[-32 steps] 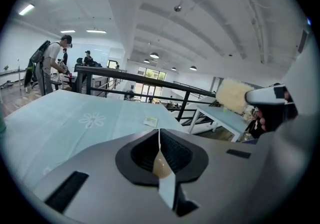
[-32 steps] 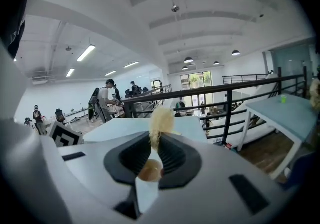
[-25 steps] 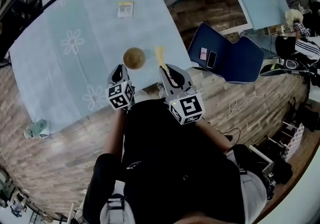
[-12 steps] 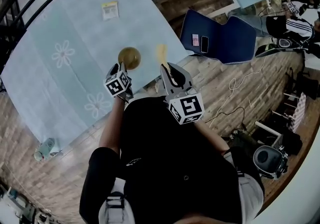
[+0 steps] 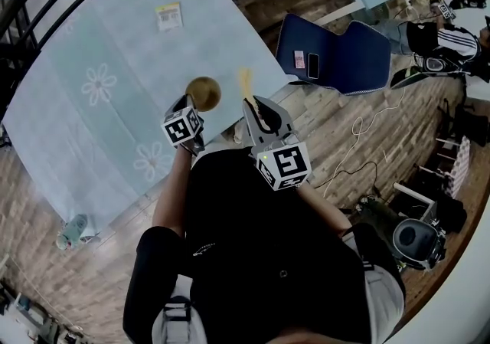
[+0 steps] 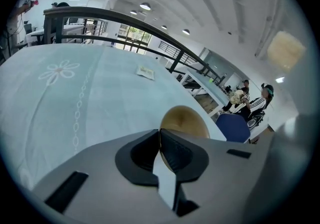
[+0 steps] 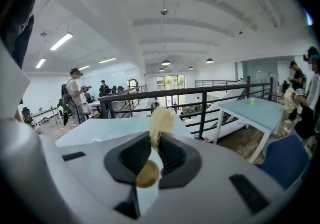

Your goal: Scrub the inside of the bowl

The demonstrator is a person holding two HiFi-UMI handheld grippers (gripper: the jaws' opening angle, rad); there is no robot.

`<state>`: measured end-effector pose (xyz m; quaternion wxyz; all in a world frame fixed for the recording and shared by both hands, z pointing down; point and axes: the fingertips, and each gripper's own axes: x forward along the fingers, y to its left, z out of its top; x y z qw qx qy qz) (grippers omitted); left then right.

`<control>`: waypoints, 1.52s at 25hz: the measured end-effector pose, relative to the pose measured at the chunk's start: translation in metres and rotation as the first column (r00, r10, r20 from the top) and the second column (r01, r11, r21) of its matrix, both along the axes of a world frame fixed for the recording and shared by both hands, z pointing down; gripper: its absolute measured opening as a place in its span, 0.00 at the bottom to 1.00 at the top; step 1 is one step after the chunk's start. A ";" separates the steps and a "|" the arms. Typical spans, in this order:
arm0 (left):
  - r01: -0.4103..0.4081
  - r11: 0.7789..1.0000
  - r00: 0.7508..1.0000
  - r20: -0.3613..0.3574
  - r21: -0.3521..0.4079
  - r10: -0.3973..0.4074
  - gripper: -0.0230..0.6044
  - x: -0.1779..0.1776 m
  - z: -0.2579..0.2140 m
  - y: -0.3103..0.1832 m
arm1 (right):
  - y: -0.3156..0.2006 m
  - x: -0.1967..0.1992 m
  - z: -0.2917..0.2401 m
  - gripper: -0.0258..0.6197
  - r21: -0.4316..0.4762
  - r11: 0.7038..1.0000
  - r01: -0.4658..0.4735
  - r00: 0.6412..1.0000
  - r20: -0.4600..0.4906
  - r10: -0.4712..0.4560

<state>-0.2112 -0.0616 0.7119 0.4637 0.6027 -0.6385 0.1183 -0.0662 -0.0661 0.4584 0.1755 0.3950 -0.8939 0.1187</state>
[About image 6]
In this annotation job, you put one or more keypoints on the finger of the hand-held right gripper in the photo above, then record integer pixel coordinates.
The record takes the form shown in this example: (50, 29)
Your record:
(292, 158)

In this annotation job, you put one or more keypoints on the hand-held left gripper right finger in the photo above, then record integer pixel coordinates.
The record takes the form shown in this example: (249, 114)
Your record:
(225, 175)

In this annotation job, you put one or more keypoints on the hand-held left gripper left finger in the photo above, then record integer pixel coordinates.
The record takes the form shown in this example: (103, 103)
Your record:
(100, 188)

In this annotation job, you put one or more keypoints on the yellow-brown bowl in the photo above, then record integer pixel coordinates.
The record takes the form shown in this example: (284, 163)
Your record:
(185, 120)

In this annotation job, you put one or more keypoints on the dark blue chair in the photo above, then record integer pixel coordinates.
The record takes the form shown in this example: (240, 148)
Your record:
(233, 128)

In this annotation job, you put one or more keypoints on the light blue table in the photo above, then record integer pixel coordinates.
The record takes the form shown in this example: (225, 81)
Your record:
(107, 98)

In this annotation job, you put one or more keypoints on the small yellow white sachet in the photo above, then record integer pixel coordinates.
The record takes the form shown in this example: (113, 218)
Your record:
(145, 72)

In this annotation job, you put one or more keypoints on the round pendant lamp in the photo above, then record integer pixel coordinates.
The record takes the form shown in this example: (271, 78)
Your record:
(164, 27)
(186, 32)
(133, 12)
(145, 6)

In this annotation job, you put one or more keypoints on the large window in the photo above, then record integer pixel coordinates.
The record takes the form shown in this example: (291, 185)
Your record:
(135, 37)

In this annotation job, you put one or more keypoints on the black metal railing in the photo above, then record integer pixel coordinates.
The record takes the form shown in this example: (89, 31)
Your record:
(140, 24)

